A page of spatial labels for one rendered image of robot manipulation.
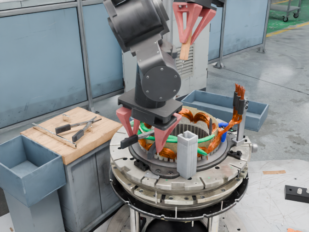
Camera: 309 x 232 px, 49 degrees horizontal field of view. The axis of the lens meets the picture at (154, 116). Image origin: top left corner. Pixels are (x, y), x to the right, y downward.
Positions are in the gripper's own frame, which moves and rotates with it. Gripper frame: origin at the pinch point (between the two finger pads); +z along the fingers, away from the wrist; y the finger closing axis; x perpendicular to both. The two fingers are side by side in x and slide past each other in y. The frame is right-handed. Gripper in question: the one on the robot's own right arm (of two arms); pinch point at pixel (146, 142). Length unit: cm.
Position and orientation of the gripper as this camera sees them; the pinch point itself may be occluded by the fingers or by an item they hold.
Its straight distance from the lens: 64.9
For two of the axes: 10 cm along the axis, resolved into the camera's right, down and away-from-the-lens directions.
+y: 8.5, 3.4, -4.1
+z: -0.9, 8.5, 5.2
